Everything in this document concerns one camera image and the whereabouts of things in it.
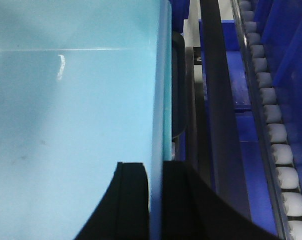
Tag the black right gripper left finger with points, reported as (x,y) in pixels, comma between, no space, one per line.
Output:
(123,211)

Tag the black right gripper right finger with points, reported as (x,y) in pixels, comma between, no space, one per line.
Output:
(192,211)

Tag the light blue plastic bin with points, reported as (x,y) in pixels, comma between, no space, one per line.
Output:
(83,86)

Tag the white roller track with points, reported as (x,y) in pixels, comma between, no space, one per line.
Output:
(270,36)

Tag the steel divider rail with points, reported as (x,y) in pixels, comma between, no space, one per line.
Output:
(229,173)

